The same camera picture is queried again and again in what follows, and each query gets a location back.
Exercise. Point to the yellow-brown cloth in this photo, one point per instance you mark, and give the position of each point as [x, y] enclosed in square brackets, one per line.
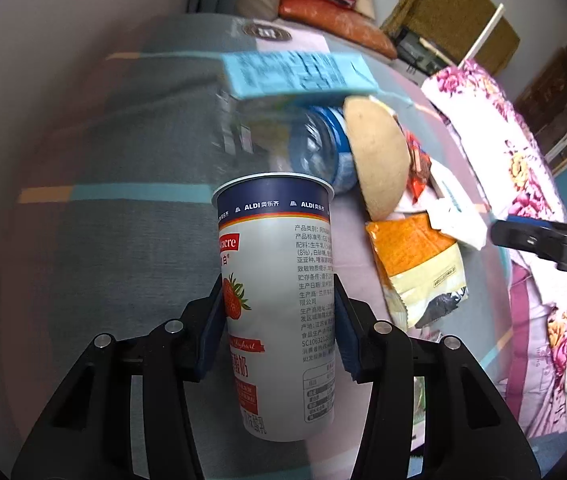
[453, 5]

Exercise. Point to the orange yellow snack bag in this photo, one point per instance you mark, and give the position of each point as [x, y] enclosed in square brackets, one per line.
[413, 255]

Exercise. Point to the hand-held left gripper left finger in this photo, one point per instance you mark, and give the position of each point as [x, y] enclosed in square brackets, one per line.
[211, 332]

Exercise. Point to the striped bed sheet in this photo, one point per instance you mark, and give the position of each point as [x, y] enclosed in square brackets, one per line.
[138, 160]

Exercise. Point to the white strawberry yogurt cup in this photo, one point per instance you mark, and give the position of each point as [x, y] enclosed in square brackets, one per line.
[273, 260]

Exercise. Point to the white stick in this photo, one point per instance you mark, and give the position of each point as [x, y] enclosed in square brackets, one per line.
[483, 32]

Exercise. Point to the round beige bun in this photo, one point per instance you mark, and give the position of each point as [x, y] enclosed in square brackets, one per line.
[378, 160]

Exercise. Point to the clear plastic water bottle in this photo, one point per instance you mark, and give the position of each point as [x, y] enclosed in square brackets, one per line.
[313, 145]

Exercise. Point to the orange cushion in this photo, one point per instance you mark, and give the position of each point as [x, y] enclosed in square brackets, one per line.
[333, 17]

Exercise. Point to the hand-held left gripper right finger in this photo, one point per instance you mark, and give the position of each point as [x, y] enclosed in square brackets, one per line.
[346, 342]

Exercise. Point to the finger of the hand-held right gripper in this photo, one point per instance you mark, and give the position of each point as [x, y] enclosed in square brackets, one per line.
[528, 240]

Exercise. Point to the dark wooden cabinet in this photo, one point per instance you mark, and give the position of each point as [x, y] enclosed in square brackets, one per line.
[558, 90]

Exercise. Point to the light blue carton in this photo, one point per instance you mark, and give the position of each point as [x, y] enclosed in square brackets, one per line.
[288, 72]

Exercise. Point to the red snack wrapper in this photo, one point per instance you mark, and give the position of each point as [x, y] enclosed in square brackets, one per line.
[419, 165]

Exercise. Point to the white paper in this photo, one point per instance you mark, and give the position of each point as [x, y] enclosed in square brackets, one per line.
[463, 232]

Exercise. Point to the white teal-print box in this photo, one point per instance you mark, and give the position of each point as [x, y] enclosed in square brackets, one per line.
[448, 182]

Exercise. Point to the pink floral blanket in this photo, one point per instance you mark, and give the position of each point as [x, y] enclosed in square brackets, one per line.
[503, 150]

